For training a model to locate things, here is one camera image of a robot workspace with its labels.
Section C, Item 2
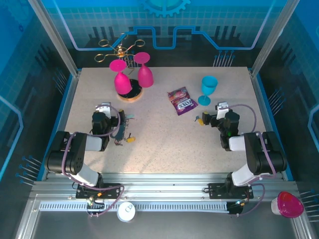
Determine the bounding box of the metal keyring chain with keys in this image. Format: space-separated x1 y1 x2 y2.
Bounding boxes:
114 119 131 146

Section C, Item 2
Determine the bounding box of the purple candy bag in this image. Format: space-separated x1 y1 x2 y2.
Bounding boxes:
166 86 199 117

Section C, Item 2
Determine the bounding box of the blue plastic goblet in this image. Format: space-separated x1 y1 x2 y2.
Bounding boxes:
197 75 218 107

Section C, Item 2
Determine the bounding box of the pink plastic goblet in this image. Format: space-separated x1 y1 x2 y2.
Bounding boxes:
134 51 155 88
109 59 133 95

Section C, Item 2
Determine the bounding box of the white round cap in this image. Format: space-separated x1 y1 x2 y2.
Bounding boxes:
117 201 137 222

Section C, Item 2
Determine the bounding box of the white plastic cup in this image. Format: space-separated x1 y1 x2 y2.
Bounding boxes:
271 198 282 215

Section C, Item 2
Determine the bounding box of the pink plastic cup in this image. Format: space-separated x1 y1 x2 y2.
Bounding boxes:
277 191 305 219

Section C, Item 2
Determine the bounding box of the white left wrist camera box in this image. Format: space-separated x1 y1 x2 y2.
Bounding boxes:
96 101 112 118

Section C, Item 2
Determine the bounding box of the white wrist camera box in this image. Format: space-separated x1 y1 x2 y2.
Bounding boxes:
96 101 112 118
215 101 229 120

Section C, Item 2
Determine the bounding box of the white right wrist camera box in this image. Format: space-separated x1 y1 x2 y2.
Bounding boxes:
215 101 229 120

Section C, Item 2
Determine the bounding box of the aluminium side rail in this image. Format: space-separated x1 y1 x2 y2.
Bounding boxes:
250 72 287 181
41 71 82 181

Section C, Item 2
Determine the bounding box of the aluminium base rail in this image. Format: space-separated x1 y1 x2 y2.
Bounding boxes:
32 173 298 203

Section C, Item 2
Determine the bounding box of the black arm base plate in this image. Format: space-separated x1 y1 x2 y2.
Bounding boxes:
75 183 122 200
208 183 254 200

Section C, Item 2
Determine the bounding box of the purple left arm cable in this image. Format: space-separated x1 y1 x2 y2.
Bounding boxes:
60 104 125 219

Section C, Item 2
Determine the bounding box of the gold wire goblet rack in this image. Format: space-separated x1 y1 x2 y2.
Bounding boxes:
94 33 146 103

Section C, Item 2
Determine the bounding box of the slotted grey cable duct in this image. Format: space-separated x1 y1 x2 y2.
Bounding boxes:
39 203 229 211

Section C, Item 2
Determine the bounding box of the aluminium frame post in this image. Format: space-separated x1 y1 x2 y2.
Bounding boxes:
27 0 82 77
250 0 301 77

